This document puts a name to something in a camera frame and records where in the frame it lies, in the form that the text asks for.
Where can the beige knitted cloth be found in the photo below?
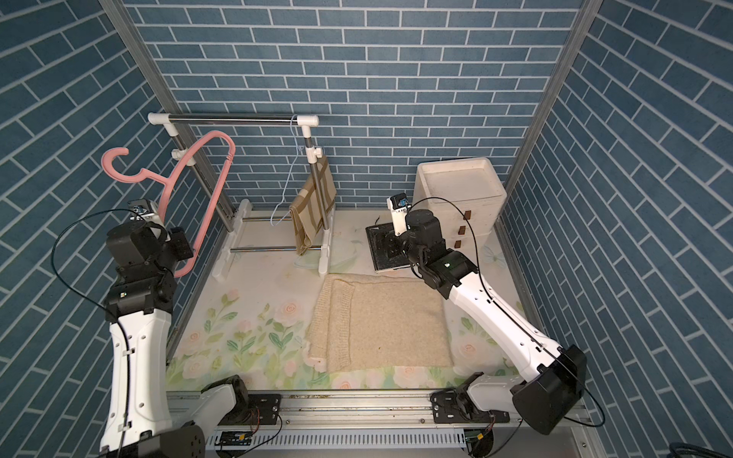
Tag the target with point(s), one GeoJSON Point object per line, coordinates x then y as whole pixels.
{"type": "Point", "coordinates": [368, 322]}

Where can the brown plaid scarf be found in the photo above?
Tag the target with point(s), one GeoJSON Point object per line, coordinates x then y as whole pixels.
{"type": "Point", "coordinates": [305, 210]}

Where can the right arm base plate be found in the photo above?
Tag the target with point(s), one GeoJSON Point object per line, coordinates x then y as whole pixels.
{"type": "Point", "coordinates": [452, 407]}

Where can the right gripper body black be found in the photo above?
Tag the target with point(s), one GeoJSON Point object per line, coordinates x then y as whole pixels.
{"type": "Point", "coordinates": [419, 254]}

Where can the metal clothes rack white joints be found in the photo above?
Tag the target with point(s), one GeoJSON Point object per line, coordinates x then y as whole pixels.
{"type": "Point", "coordinates": [261, 179]}

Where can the white three-drawer cabinet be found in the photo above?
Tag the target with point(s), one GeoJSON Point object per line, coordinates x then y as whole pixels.
{"type": "Point", "coordinates": [465, 195]}

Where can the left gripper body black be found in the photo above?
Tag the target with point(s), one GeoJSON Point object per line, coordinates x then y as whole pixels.
{"type": "Point", "coordinates": [166, 261]}

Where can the small black controller board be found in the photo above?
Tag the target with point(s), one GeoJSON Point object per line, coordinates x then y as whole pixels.
{"type": "Point", "coordinates": [235, 439]}

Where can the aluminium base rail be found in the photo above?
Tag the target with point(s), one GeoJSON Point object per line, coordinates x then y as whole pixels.
{"type": "Point", "coordinates": [352, 420]}

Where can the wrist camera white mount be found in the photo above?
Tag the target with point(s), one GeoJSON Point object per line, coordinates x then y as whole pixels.
{"type": "Point", "coordinates": [398, 206]}
{"type": "Point", "coordinates": [144, 209]}

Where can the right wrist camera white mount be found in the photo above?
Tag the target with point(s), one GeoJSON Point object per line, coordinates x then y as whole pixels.
{"type": "Point", "coordinates": [398, 206]}

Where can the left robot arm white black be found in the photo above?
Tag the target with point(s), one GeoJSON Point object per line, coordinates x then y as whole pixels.
{"type": "Point", "coordinates": [140, 305]}

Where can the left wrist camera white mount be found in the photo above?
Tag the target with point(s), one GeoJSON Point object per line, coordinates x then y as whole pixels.
{"type": "Point", "coordinates": [144, 209]}

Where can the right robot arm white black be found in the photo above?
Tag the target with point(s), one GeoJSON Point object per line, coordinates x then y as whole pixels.
{"type": "Point", "coordinates": [553, 376]}

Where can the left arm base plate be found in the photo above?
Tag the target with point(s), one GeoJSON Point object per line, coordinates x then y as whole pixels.
{"type": "Point", "coordinates": [263, 407]}

